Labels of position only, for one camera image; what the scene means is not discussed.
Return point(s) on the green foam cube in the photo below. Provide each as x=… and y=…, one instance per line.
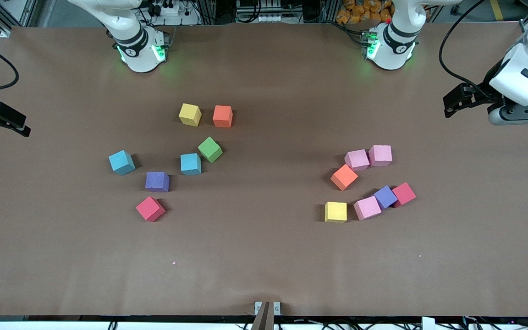
x=210, y=149

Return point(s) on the yellow foam cube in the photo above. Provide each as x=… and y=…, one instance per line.
x=335, y=211
x=189, y=114

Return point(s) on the pink foam cube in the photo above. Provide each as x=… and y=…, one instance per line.
x=367, y=207
x=380, y=155
x=356, y=160

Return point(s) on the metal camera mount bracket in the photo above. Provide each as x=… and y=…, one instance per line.
x=267, y=316

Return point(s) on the red foam cube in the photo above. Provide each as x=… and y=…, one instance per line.
x=150, y=208
x=404, y=194

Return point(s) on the purple foam cube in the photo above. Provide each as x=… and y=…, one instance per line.
x=157, y=182
x=385, y=197

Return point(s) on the pile of orange objects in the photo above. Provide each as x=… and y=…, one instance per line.
x=360, y=11

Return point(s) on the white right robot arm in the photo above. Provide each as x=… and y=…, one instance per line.
x=138, y=50

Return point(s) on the white electronics box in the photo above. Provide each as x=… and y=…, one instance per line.
x=268, y=18

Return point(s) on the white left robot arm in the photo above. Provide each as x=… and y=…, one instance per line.
x=392, y=50

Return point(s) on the white power strip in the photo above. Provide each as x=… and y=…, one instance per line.
x=171, y=10

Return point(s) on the cyan foam cube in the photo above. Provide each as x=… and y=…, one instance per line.
x=190, y=164
x=121, y=162

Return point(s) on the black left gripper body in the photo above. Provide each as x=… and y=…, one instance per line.
x=482, y=93

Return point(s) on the aluminium profile post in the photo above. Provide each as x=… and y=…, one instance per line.
x=208, y=9
x=329, y=9

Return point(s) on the orange foam cube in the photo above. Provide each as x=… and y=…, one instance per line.
x=343, y=177
x=222, y=116

